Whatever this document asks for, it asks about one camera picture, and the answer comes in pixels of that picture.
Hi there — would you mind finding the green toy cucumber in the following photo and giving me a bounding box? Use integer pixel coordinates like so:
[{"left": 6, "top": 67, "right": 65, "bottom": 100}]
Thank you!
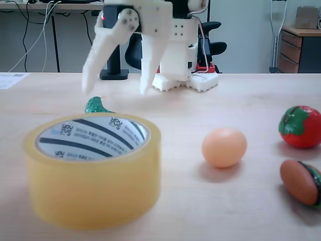
[{"left": 84, "top": 96, "right": 115, "bottom": 114}]

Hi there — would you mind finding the grey metal crutch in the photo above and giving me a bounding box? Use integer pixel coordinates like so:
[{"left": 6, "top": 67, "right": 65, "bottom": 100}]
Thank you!
[{"left": 269, "top": 0, "right": 288, "bottom": 73}]

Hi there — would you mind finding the black hanging cable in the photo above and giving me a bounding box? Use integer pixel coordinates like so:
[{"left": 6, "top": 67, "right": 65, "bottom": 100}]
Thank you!
[
  {"left": 82, "top": 11, "right": 97, "bottom": 51},
  {"left": 0, "top": 9, "right": 51, "bottom": 73}
]

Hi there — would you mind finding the black office chair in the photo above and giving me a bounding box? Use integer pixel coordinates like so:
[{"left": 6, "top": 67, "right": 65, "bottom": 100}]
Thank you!
[{"left": 124, "top": 21, "right": 228, "bottom": 74}]

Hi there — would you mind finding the black monitor stand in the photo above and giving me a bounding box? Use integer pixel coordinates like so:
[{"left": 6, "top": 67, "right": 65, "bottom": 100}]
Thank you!
[{"left": 99, "top": 42, "right": 130, "bottom": 80}]

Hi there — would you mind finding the beige toy egg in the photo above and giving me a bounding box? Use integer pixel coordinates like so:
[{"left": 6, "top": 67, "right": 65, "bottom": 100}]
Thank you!
[{"left": 202, "top": 128, "right": 248, "bottom": 168}]

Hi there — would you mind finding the brown cardboard box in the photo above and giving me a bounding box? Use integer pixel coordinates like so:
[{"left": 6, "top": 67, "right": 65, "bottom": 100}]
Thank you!
[{"left": 294, "top": 6, "right": 320, "bottom": 30}]

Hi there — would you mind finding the background office desk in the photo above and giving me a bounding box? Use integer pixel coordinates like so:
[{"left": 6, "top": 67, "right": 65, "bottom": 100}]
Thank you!
[{"left": 0, "top": 0, "right": 106, "bottom": 73}]

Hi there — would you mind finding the white printed paper sheet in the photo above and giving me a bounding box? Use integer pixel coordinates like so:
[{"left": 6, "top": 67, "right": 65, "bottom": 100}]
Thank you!
[{"left": 0, "top": 72, "right": 31, "bottom": 90}]

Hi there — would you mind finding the toy hamburger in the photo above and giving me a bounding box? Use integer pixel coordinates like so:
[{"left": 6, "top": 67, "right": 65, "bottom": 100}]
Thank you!
[{"left": 280, "top": 160, "right": 321, "bottom": 210}]

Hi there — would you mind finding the red toy tomato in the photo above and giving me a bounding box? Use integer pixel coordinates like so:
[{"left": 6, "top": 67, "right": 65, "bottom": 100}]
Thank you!
[{"left": 278, "top": 105, "right": 321, "bottom": 149}]

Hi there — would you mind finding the wooden drawer cabinet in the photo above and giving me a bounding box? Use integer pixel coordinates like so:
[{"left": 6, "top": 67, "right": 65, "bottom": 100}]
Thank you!
[{"left": 278, "top": 25, "right": 321, "bottom": 74}]

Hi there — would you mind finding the yellow packing tape roll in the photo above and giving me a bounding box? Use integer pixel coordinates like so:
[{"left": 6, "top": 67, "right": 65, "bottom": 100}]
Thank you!
[{"left": 24, "top": 112, "right": 162, "bottom": 230}]

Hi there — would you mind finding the white hanging cable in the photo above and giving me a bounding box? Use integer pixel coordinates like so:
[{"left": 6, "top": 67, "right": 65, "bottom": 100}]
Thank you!
[{"left": 9, "top": 0, "right": 62, "bottom": 72}]

